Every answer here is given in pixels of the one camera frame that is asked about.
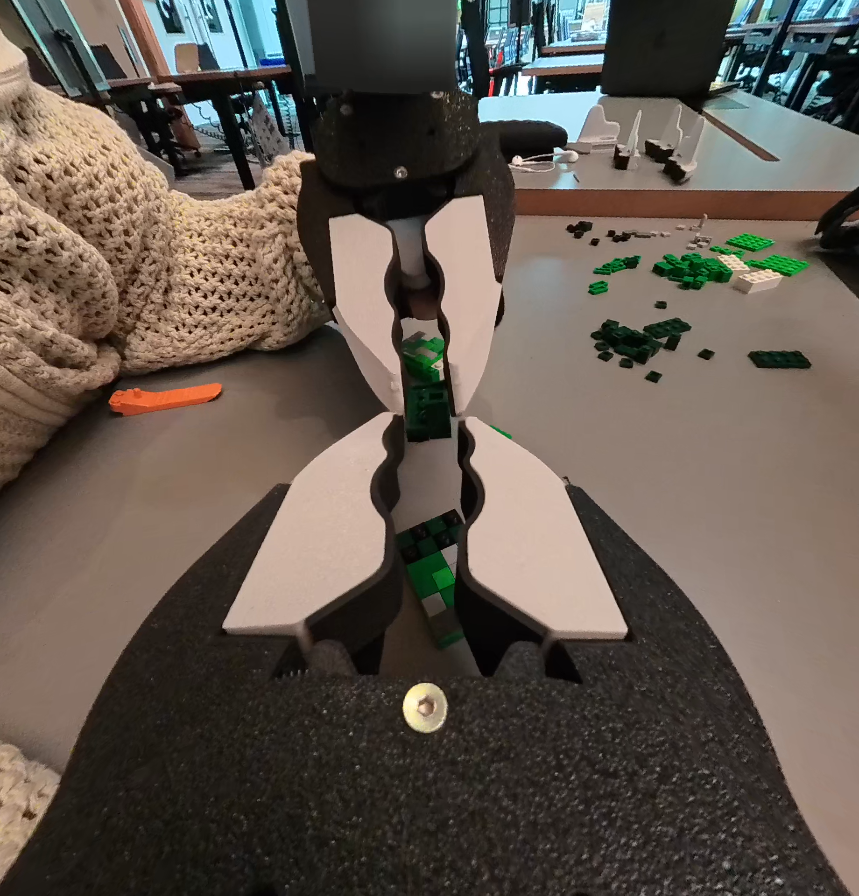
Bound small white stand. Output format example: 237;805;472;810
578;105;623;153

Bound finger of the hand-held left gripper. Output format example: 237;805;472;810
422;193;506;417
328;213;408;417

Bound white earphones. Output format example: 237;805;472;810
510;147;582;184

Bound large green lego figure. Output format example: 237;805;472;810
396;510;467;650

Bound black and white device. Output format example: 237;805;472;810
815;175;859;254

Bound dark green lego assembly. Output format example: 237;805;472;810
405;381;451;443

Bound small cluster green lego pieces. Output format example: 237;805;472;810
588;255;642;295

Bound grey table wooden edge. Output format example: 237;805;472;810
477;90;859;219

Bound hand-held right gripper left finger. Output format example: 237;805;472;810
221;412;406;676

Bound scattered small black lego pieces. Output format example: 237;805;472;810
566;220;673;247

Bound white wedge part black base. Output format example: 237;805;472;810
644;105;684;164
613;110;644;172
662;115;708;185

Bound orange brick separator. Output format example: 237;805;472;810
109;383;222;419

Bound wooden desk black legs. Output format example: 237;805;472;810
156;65;311;191

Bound pile of bright green lego pieces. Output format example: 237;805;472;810
650;233;810;296

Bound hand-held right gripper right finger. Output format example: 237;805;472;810
455;416;630;680

